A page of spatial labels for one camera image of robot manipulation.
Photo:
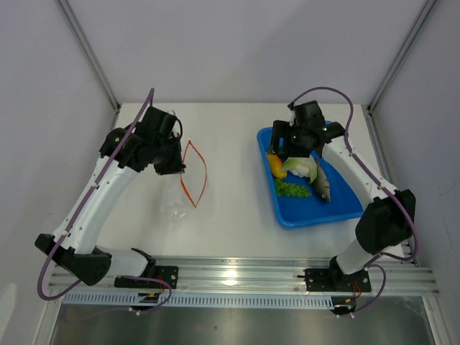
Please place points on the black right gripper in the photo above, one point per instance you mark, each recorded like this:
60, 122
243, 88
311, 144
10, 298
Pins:
281, 130

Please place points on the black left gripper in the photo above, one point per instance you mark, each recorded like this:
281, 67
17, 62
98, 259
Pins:
174, 167

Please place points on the clear zip bag orange zipper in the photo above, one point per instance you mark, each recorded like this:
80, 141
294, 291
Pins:
184, 192

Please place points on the white green cabbage toy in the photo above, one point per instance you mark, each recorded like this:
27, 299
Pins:
303, 167

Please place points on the green grapes toy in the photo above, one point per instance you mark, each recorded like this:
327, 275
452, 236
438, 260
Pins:
290, 190

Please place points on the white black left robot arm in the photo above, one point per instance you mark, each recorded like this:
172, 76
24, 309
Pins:
73, 245

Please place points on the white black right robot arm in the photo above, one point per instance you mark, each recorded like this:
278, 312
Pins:
388, 217

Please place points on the yellow orange pepper toy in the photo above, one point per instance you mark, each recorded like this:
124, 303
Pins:
275, 164

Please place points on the grey fish toy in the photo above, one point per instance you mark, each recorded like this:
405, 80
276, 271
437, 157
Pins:
321, 186

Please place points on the blue plastic bin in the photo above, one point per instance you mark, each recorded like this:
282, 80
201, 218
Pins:
292, 212

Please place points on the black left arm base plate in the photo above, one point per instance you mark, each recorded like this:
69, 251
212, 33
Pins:
152, 279

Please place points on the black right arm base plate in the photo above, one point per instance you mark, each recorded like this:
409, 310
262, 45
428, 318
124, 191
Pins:
331, 280

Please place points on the white slotted cable duct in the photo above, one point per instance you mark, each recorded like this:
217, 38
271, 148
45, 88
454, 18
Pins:
205, 300

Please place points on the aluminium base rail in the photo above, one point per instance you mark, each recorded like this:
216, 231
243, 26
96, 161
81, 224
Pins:
264, 276

